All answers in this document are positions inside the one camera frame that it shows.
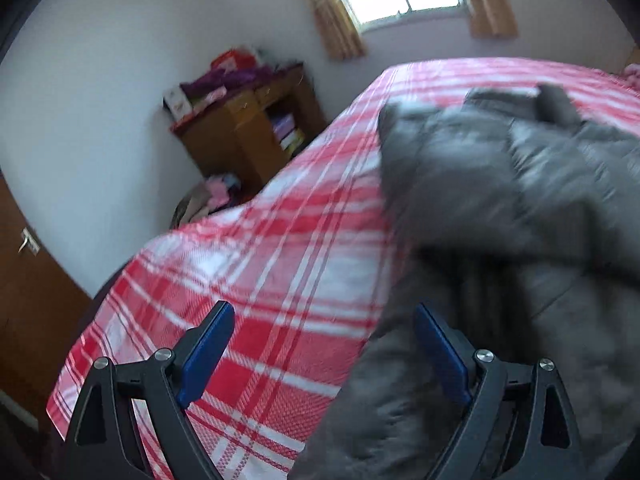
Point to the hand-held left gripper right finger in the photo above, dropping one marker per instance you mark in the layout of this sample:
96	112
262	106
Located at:
442	355

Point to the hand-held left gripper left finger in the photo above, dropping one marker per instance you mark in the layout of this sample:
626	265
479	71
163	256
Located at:
205	355

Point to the grey padded jacket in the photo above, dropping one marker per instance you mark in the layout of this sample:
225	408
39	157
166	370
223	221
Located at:
475	185

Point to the pile of clothes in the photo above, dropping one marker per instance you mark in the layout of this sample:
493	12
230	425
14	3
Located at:
210	200

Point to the red plaid bed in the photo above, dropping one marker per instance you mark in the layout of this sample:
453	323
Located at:
280	260

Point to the wooden door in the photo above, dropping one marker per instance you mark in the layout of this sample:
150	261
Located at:
30	310

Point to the wooden desk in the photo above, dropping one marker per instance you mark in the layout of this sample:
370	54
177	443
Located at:
220	130

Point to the stack of books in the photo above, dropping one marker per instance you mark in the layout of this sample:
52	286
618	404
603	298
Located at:
287	132

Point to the white printed box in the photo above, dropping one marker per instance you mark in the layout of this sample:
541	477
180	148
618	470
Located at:
177	101

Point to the flat white box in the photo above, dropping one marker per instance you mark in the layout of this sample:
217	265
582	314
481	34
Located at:
210	99

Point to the purple cloth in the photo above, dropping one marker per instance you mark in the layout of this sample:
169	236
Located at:
225	82

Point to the red box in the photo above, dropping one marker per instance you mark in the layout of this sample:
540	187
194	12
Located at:
232	60

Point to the pink blanket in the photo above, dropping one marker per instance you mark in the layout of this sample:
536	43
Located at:
634	75

